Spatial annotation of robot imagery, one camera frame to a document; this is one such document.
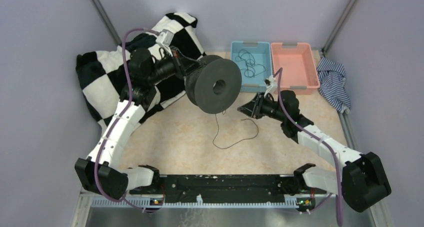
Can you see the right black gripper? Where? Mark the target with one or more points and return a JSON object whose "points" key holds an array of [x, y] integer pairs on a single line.
{"points": [[253, 108]]}

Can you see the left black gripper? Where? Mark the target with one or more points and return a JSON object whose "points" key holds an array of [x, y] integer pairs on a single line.
{"points": [[182, 64]]}

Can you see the black cable spool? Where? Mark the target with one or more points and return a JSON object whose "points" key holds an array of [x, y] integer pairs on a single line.
{"points": [[215, 86]]}

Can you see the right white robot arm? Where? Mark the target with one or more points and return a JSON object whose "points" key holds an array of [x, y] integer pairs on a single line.
{"points": [[359, 178]]}

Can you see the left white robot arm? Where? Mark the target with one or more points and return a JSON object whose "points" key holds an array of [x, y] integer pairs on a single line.
{"points": [[98, 172]]}

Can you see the blue plastic basket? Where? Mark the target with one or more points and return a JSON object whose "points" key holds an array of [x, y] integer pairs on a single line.
{"points": [[255, 63]]}

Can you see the pink plastic basket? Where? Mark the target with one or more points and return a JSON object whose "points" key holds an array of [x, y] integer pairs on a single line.
{"points": [[299, 71]]}

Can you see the black white checkered blanket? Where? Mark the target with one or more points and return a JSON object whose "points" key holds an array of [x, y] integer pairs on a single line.
{"points": [[101, 73]]}

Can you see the blue striped cloth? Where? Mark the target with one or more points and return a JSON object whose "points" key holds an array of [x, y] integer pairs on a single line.
{"points": [[332, 79]]}

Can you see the left corner metal profile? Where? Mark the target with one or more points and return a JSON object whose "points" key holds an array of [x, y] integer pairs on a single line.
{"points": [[106, 21]]}

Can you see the corner metal profile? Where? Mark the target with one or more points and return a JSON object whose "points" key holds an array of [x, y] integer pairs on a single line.
{"points": [[338, 26], [106, 21]]}

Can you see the right corner metal profile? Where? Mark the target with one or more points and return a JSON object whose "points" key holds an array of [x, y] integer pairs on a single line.
{"points": [[338, 26]]}

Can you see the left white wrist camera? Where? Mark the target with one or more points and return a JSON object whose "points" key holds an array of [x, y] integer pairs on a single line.
{"points": [[164, 40]]}

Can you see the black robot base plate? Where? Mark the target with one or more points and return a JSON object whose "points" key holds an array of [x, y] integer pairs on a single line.
{"points": [[224, 189]]}

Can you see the aluminium front frame rail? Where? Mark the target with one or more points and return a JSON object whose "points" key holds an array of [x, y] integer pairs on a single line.
{"points": [[96, 211]]}

